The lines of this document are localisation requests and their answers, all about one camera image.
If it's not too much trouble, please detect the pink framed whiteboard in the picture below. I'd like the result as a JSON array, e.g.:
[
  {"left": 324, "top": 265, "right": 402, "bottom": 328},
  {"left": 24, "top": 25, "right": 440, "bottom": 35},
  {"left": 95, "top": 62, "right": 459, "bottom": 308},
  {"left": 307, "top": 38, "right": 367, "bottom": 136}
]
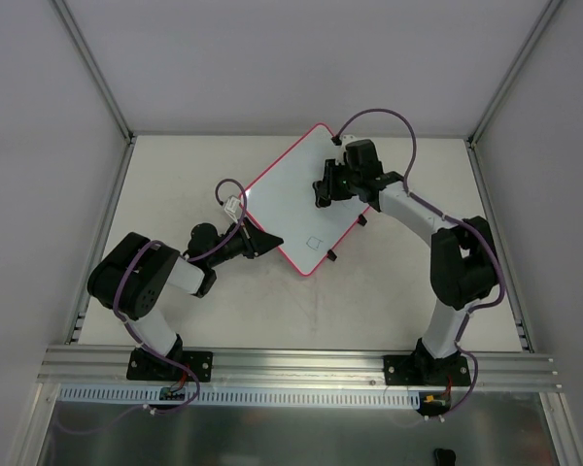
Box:
[{"left": 246, "top": 122, "right": 369, "bottom": 277}]

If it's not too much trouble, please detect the black whiteboard eraser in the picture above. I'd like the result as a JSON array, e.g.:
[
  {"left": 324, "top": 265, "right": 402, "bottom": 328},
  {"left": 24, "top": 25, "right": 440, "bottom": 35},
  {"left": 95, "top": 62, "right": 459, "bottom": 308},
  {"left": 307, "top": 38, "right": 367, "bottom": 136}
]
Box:
[{"left": 312, "top": 181, "right": 331, "bottom": 209}]

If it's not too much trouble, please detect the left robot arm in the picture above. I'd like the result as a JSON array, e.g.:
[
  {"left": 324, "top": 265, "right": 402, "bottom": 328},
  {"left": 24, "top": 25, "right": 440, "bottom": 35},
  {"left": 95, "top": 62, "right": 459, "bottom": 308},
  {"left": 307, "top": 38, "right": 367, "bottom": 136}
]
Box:
[{"left": 86, "top": 220, "right": 284, "bottom": 382}]

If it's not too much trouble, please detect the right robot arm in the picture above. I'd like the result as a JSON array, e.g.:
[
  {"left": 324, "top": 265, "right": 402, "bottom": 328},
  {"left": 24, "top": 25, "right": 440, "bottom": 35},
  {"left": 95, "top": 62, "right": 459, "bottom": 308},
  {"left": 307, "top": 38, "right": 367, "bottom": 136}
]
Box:
[{"left": 313, "top": 140, "right": 504, "bottom": 384}]

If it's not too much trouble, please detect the black object at bottom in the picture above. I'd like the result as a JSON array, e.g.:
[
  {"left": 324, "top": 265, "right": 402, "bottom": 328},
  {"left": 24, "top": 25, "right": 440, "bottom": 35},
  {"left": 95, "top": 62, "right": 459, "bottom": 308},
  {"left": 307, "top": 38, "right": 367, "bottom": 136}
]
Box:
[{"left": 433, "top": 449, "right": 457, "bottom": 466}]

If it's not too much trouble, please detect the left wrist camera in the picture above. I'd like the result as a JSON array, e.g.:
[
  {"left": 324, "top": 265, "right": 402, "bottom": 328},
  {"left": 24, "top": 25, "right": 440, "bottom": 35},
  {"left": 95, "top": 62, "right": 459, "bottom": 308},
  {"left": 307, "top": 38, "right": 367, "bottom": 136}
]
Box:
[{"left": 223, "top": 195, "right": 243, "bottom": 223}]

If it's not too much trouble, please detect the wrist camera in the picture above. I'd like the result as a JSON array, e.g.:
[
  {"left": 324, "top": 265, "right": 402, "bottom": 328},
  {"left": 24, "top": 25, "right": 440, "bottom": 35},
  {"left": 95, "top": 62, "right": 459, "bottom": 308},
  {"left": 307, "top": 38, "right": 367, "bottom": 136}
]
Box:
[
  {"left": 331, "top": 134, "right": 358, "bottom": 163},
  {"left": 223, "top": 195, "right": 243, "bottom": 223}
]

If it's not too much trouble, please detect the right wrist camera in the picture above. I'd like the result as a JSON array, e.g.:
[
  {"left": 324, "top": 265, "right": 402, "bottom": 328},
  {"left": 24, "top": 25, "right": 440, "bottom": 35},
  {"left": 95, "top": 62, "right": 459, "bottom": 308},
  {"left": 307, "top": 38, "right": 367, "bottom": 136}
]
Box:
[{"left": 331, "top": 134, "right": 358, "bottom": 163}]

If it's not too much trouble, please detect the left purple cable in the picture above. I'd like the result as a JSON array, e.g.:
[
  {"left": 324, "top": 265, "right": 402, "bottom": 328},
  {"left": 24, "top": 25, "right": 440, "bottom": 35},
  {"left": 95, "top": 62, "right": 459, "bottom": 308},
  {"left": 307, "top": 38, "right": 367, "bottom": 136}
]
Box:
[{"left": 112, "top": 179, "right": 249, "bottom": 416}]

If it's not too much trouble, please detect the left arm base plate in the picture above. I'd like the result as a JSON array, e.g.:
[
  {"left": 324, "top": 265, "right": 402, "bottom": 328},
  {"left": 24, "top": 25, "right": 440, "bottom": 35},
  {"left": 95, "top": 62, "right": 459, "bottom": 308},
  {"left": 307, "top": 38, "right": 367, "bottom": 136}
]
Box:
[{"left": 126, "top": 349, "right": 214, "bottom": 383}]

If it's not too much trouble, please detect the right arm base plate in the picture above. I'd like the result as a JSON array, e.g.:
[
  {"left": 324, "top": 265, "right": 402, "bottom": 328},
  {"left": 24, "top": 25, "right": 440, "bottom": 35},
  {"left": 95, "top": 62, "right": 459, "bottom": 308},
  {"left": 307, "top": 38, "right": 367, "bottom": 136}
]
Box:
[{"left": 382, "top": 353, "right": 471, "bottom": 387}]

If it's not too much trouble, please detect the aluminium front rail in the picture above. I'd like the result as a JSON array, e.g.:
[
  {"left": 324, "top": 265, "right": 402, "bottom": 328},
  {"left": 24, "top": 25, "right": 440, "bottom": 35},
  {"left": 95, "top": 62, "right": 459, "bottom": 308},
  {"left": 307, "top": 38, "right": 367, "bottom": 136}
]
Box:
[{"left": 37, "top": 345, "right": 564, "bottom": 392}]

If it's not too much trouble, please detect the white slotted cable duct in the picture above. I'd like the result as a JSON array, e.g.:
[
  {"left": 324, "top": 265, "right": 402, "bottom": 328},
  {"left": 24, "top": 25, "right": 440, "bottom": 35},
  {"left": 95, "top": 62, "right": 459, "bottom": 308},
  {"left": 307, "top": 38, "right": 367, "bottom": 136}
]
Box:
[{"left": 57, "top": 383, "right": 421, "bottom": 411}]

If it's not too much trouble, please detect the right aluminium frame post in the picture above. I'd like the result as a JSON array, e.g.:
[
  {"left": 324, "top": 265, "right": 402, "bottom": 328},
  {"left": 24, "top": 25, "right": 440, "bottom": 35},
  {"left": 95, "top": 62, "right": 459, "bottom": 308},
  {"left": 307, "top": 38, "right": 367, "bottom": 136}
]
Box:
[{"left": 467, "top": 0, "right": 565, "bottom": 149}]

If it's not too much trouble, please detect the aluminium frame post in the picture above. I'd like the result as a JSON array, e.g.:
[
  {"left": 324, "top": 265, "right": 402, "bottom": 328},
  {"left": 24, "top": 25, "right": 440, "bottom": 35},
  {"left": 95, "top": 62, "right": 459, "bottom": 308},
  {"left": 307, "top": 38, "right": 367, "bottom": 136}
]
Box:
[
  {"left": 49, "top": 0, "right": 133, "bottom": 144},
  {"left": 467, "top": 0, "right": 565, "bottom": 149}
]

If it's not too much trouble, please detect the left aluminium frame post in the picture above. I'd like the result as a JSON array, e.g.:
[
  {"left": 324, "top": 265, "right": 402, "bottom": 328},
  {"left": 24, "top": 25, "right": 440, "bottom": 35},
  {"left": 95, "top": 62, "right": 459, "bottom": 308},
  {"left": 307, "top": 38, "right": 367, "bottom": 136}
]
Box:
[{"left": 49, "top": 0, "right": 133, "bottom": 144}]

